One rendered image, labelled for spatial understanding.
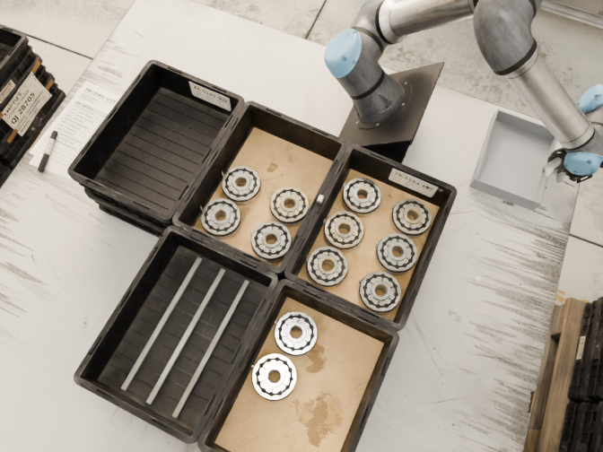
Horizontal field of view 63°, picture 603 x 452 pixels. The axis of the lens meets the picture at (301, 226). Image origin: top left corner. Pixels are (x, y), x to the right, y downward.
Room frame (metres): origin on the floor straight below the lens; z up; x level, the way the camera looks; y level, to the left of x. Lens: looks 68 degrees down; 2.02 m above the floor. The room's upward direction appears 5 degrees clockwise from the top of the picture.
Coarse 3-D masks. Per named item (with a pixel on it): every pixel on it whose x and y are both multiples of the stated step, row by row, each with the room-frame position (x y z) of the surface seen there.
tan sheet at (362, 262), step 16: (352, 176) 0.63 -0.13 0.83; (384, 192) 0.59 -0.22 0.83; (400, 192) 0.59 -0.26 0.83; (336, 208) 0.53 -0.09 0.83; (384, 208) 0.54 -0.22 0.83; (432, 208) 0.55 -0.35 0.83; (368, 224) 0.49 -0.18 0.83; (384, 224) 0.50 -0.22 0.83; (432, 224) 0.51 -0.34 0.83; (320, 240) 0.44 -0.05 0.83; (368, 240) 0.45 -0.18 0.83; (416, 240) 0.46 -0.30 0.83; (352, 256) 0.40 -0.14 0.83; (368, 256) 0.40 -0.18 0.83; (304, 272) 0.35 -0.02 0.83; (352, 272) 0.36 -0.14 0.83; (368, 272) 0.36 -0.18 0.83; (336, 288) 0.31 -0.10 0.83; (352, 288) 0.32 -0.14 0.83
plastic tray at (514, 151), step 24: (504, 120) 0.94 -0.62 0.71; (528, 120) 0.92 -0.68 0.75; (504, 144) 0.85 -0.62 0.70; (528, 144) 0.86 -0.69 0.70; (552, 144) 0.85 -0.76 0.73; (480, 168) 0.76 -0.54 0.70; (504, 168) 0.77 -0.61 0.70; (528, 168) 0.78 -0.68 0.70; (504, 192) 0.67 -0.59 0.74; (528, 192) 0.69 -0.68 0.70
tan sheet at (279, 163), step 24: (264, 144) 0.71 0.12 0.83; (288, 144) 0.71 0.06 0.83; (264, 168) 0.63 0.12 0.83; (288, 168) 0.64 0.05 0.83; (312, 168) 0.65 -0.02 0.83; (216, 192) 0.55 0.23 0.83; (264, 192) 0.56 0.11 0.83; (312, 192) 0.57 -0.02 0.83; (264, 216) 0.49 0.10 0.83; (240, 240) 0.42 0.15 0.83
